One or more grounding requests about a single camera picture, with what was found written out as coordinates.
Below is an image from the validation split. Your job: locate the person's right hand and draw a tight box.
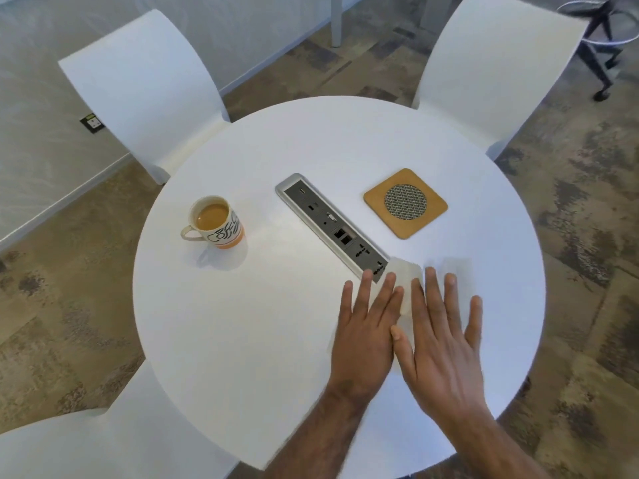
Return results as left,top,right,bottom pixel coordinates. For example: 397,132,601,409
391,266,492,419

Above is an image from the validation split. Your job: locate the person's right forearm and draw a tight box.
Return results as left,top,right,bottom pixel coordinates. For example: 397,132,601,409
424,403,552,479

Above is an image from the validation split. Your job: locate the milky coffee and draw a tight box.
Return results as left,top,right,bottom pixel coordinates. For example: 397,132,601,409
195,203,230,230

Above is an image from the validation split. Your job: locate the person's left forearm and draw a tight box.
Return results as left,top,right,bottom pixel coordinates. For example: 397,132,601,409
265,386,374,479

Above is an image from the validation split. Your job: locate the person's left hand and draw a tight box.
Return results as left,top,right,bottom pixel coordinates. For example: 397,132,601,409
327,269,404,402

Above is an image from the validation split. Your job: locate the silver table socket panel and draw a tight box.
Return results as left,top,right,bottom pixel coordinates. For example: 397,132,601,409
275,173,390,284

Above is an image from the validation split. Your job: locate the white plastic chair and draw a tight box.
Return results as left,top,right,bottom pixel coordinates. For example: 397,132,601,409
0,361,240,479
410,0,591,162
58,9,233,186

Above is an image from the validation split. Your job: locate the white paper napkin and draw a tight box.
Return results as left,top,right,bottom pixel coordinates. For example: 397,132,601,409
388,255,474,377

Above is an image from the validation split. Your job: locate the black stool with chrome ring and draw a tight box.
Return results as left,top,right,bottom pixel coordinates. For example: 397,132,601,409
556,0,639,102

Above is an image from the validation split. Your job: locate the white mug with orange base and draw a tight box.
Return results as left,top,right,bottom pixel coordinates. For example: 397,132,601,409
180,195,246,251

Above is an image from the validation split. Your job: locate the square cork coaster with mesh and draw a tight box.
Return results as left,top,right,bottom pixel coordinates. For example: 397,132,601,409
363,168,448,240

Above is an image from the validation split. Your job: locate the black wall power outlet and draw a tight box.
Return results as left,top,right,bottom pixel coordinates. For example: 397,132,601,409
79,112,106,135

